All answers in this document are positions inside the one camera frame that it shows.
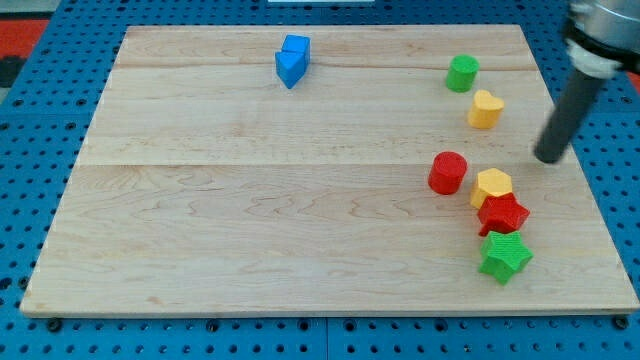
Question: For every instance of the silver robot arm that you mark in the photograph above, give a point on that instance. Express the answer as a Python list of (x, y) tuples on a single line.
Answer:
[(602, 37)]

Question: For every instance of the red cylinder block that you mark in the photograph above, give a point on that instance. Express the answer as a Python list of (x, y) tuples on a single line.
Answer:
[(447, 172)]

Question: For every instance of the blue cube block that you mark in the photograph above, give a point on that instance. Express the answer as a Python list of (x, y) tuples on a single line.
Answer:
[(294, 43)]

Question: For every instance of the blue triangle block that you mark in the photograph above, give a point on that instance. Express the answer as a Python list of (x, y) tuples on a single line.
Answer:
[(290, 67)]

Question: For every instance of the green star block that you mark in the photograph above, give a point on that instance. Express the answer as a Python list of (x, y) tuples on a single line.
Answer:
[(503, 255)]

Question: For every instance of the green cylinder block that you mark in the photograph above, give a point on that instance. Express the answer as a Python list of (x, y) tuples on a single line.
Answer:
[(461, 74)]

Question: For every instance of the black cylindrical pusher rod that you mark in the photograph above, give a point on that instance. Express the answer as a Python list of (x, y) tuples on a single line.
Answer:
[(567, 117)]

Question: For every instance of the wooden board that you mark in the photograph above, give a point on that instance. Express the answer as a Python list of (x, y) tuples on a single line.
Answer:
[(204, 188)]

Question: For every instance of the yellow hexagon block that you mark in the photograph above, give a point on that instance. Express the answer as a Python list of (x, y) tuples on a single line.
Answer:
[(491, 182)]

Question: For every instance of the yellow heart block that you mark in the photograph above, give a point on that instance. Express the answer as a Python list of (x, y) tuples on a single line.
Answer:
[(485, 110)]

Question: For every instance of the red star block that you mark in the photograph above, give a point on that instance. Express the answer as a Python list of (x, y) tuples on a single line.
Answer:
[(503, 214)]

